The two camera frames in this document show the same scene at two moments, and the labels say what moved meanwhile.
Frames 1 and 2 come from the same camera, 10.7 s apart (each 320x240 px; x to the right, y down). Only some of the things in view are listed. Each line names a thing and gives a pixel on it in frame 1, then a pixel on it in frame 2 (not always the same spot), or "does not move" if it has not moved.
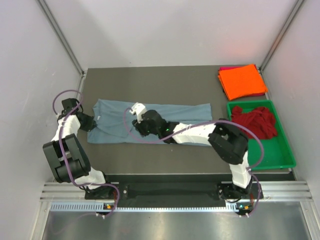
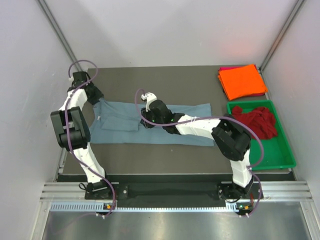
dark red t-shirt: x=260 y=121 does not move
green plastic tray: x=276 y=152 does not move
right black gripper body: x=144 y=129 → x=150 y=116
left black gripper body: x=87 y=124 → x=96 y=93
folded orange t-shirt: x=242 y=81 does not move
